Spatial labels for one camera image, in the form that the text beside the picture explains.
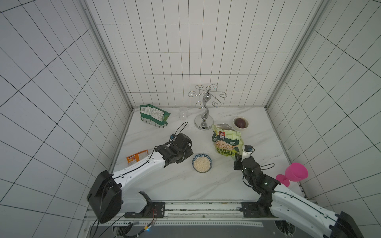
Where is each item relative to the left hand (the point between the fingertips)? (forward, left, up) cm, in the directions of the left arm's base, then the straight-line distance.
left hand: (188, 154), depth 82 cm
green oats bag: (+4, -22, +8) cm, 23 cm away
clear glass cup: (+29, +4, +4) cm, 29 cm away
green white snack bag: (+30, +26, -1) cm, 39 cm away
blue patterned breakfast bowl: (-3, -8, -5) cm, 10 cm away
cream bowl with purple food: (+27, -36, -5) cm, 45 cm away
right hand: (+1, -25, -1) cm, 25 cm away
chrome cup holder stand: (+32, -12, -10) cm, 35 cm away
